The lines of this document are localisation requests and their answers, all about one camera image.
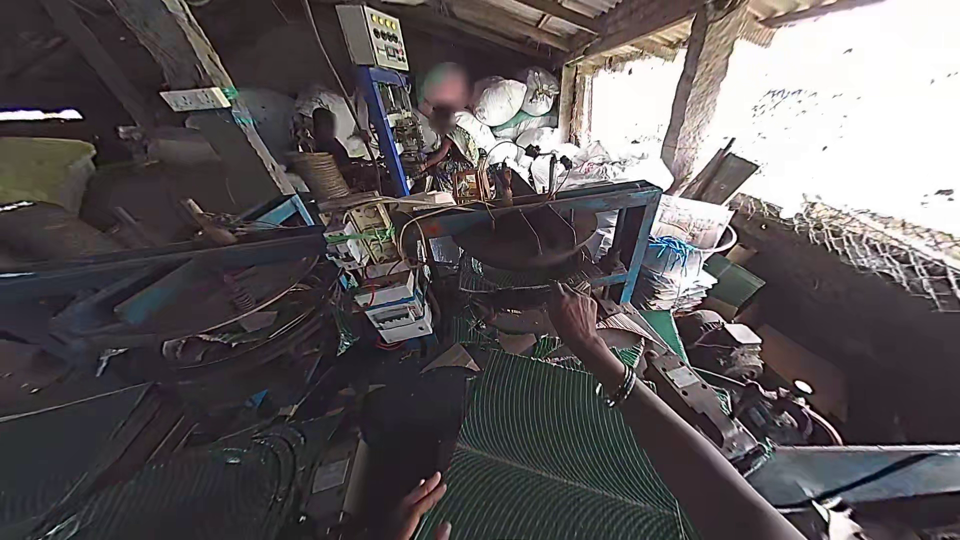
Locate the blue metal machine frame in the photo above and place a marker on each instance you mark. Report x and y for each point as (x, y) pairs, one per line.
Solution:
(639, 247)

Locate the white power socket board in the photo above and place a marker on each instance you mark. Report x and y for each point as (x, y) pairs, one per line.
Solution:
(196, 99)

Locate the thick rough wooden post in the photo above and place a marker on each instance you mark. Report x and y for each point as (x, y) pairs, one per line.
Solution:
(701, 90)

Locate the weathered slanting wooden post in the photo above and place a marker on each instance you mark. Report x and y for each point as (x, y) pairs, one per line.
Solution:
(225, 127)

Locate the large yellow-green sack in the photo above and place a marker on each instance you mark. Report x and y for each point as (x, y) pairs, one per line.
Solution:
(45, 166)

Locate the blue metal machine table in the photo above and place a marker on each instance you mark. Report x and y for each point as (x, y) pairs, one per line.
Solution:
(195, 262)

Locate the person's right forearm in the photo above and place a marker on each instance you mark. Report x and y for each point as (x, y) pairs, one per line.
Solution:
(675, 435)

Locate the dusty electric motor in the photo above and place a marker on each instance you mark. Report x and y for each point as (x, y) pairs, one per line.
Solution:
(709, 341)

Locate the tall blue metal machine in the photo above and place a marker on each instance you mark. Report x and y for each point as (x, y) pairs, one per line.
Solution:
(383, 131)

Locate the beige electrical contactor box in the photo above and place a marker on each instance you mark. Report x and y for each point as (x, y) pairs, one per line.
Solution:
(369, 225)

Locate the stack of white sheets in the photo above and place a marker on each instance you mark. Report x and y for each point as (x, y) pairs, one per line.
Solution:
(675, 291)

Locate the person's left hand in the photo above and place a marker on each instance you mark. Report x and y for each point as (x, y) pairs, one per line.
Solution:
(412, 514)

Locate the reddish coil spring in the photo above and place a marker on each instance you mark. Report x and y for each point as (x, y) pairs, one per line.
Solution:
(238, 292)

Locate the pile of white sacks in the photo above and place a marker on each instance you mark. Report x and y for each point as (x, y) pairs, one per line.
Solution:
(501, 103)

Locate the white electrical switch boxes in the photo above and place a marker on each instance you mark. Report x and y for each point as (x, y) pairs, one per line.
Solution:
(399, 306)

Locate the stack of wooden planks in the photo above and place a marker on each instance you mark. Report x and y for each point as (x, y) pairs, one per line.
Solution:
(721, 176)

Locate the person's right hand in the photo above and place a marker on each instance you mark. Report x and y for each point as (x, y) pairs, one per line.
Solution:
(576, 316)

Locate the green striped leaf-pattern sheet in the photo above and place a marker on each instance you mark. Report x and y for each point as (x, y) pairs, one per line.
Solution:
(547, 442)

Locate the grey metal machine bracket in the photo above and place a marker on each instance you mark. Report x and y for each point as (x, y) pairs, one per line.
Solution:
(690, 391)

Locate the wide blue metal beam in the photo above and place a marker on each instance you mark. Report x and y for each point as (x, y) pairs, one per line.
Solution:
(885, 469)

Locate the person's left fingers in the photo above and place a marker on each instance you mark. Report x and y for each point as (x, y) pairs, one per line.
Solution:
(427, 493)

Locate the dark round metal dish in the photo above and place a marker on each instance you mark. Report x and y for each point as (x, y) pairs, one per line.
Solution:
(517, 251)

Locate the person's right fingers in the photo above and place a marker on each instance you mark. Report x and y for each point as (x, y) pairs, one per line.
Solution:
(559, 293)

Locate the brown cardboard sheet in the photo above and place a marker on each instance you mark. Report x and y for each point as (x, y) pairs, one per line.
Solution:
(802, 367)

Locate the pile of dark striped sheets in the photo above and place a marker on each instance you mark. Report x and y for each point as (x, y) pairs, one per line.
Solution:
(195, 480)

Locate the brown triangular cardboard scrap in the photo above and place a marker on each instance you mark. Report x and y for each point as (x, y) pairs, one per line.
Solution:
(454, 358)

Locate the white control box with buttons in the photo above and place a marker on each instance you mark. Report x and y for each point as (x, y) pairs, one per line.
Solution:
(366, 37)

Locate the person's left thumb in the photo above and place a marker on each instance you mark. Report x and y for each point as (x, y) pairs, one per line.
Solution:
(445, 532)

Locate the large white plastic tub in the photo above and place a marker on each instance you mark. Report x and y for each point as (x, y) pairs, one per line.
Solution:
(690, 220)

